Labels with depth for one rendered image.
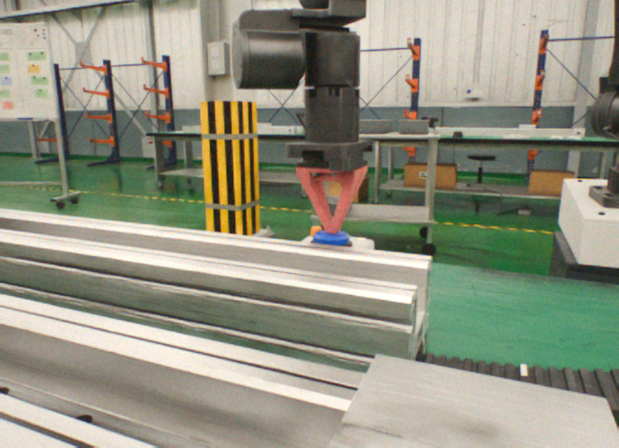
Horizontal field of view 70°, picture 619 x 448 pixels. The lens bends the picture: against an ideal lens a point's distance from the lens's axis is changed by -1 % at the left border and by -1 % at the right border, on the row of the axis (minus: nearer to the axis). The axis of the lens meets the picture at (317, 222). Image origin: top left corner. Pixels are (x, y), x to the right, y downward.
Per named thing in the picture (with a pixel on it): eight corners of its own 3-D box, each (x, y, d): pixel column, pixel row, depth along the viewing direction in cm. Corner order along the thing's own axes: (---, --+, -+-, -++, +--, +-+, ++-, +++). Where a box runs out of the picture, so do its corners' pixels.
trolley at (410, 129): (431, 237, 372) (438, 113, 349) (436, 257, 319) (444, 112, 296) (310, 231, 390) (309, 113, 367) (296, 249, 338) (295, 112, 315)
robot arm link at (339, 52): (370, 22, 43) (346, 32, 48) (302, 17, 40) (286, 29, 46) (368, 96, 44) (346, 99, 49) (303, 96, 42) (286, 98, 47)
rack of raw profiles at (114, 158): (33, 163, 983) (18, 59, 933) (69, 159, 1064) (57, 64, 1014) (147, 170, 859) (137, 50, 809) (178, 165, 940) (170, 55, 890)
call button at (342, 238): (353, 247, 51) (354, 229, 50) (342, 256, 47) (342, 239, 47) (321, 243, 52) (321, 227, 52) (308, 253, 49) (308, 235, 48)
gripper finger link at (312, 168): (295, 235, 48) (294, 147, 46) (320, 220, 55) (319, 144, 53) (355, 241, 46) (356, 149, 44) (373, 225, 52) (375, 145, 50)
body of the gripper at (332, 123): (284, 162, 44) (282, 85, 42) (321, 154, 53) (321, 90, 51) (345, 165, 42) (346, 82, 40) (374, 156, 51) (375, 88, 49)
